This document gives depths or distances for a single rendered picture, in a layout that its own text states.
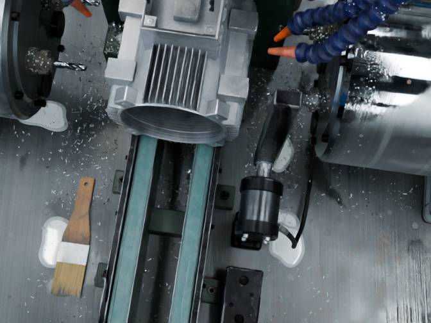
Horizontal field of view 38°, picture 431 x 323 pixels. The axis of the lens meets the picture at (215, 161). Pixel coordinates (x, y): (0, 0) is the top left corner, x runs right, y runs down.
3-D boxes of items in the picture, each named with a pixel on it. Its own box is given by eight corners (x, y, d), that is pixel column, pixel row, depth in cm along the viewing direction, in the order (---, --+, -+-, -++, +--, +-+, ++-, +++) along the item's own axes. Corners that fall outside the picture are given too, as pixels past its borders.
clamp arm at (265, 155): (254, 149, 90) (276, 81, 65) (275, 151, 90) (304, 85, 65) (252, 172, 89) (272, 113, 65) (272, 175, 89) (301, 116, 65)
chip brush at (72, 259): (74, 175, 108) (73, 174, 108) (102, 179, 108) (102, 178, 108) (50, 295, 103) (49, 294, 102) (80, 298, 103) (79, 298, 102)
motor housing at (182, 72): (138, 22, 103) (124, -44, 85) (251, 38, 103) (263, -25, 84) (115, 136, 98) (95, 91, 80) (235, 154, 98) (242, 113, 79)
